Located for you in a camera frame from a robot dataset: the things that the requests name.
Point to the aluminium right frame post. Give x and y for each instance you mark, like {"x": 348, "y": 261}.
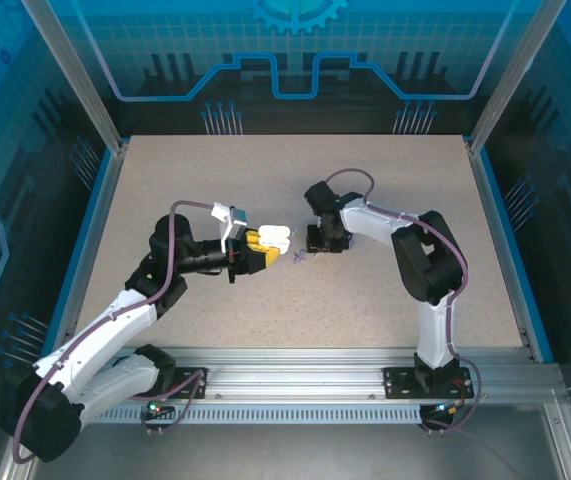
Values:
{"x": 515, "y": 75}

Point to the metal base tray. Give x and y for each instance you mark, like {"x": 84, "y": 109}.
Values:
{"x": 285, "y": 455}

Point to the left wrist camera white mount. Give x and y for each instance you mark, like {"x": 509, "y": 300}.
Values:
{"x": 237, "y": 220}

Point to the small purple earbud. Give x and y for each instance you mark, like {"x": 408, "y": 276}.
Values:
{"x": 299, "y": 258}

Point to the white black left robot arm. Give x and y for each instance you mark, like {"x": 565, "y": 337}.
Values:
{"x": 115, "y": 320}

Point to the aluminium rail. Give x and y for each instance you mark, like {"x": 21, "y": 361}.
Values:
{"x": 295, "y": 375}
{"x": 113, "y": 180}

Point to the aluminium frame post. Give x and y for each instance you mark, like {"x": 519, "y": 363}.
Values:
{"x": 75, "y": 75}
{"x": 515, "y": 75}

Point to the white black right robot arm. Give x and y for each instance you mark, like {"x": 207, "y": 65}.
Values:
{"x": 435, "y": 325}

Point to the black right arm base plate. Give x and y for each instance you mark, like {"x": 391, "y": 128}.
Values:
{"x": 397, "y": 382}

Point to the blue table edge trim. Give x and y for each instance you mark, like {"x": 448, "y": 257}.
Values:
{"x": 512, "y": 250}
{"x": 99, "y": 190}

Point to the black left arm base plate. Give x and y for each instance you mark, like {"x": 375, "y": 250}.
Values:
{"x": 185, "y": 375}

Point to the aluminium left side rail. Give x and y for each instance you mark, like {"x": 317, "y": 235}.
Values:
{"x": 113, "y": 180}

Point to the aluminium left frame post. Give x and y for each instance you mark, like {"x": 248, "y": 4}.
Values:
{"x": 75, "y": 75}

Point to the white earbud charging case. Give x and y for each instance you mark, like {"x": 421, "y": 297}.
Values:
{"x": 274, "y": 235}

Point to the small status light module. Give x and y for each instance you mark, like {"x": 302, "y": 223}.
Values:
{"x": 447, "y": 409}
{"x": 157, "y": 407}

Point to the aluminium front rail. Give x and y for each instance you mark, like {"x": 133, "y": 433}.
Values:
{"x": 295, "y": 375}

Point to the blue left table edge trim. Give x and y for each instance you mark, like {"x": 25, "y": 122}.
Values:
{"x": 99, "y": 190}

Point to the blue right table edge trim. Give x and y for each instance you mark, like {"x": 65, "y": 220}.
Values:
{"x": 512, "y": 250}

